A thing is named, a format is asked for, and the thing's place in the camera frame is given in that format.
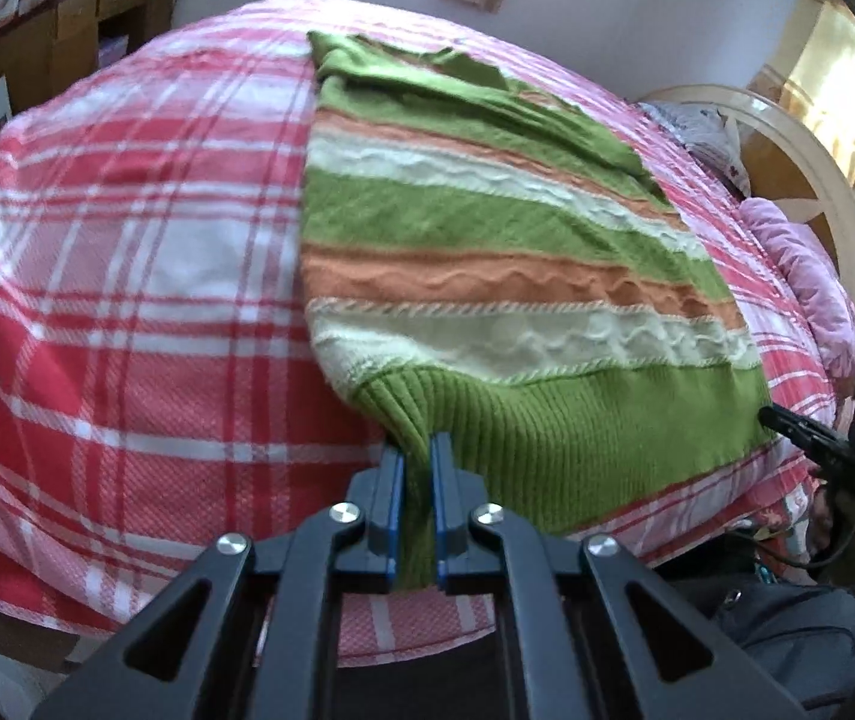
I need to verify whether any floral pillow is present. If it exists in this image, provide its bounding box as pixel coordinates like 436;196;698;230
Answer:
641;101;752;200

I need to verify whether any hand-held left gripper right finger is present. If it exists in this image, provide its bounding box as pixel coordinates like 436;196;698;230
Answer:
429;432;811;720

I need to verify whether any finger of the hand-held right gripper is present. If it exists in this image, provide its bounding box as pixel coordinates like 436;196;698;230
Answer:
759;405;844;470

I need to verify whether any pink blanket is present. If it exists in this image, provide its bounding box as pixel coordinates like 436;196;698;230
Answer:
738;196;855;383

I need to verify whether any black cable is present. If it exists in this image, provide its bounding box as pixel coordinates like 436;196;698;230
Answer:
723;491;855;601

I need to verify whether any red plaid bed sheet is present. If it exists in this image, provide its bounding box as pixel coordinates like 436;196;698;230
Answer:
0;0;848;668

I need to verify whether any person's right hand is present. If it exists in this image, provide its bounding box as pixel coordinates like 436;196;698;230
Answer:
808;481;855;587

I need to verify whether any yellow curtain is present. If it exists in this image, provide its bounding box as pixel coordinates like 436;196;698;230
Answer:
746;0;855;192

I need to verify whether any person's grey jacket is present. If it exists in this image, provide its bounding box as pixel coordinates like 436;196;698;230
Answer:
663;559;855;720

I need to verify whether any green striped knit sweater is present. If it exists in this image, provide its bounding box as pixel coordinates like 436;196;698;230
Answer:
298;30;775;590

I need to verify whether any brown wooden desk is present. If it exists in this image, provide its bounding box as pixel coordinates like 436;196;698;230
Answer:
0;0;182;115

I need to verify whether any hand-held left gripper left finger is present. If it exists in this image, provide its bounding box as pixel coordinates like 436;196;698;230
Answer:
32;448;406;720

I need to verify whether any cream wooden headboard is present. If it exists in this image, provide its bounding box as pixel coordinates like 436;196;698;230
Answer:
635;84;855;361

